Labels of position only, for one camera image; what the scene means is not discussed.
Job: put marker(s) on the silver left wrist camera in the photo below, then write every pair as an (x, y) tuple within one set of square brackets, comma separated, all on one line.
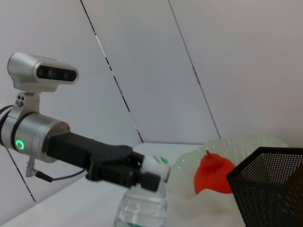
[(38, 73)]

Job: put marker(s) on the clear water bottle green label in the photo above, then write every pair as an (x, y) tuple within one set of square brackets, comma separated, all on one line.
[(142, 208)]

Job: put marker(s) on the black mesh pen holder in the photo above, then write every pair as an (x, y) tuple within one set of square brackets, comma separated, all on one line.
[(267, 189)]

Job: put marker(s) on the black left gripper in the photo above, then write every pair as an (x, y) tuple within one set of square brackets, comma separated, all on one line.
[(78, 151)]

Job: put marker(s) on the red-orange knitted orange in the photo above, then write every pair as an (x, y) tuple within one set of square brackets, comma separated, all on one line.
[(213, 172)]

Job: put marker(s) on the green glass fruit bowl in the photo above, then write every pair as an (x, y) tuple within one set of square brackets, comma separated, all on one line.
[(236, 144)]

